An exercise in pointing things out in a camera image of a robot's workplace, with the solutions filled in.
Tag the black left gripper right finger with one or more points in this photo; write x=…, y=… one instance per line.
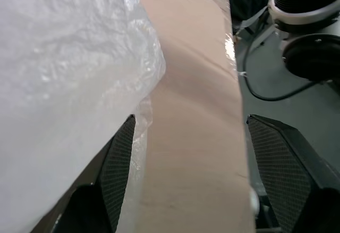
x=287, y=174

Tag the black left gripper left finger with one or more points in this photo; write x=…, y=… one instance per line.
x=114, y=179

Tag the translucent white plastic bag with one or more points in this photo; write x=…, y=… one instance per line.
x=66, y=84

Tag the brown cardboard box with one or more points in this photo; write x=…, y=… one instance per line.
x=191, y=110

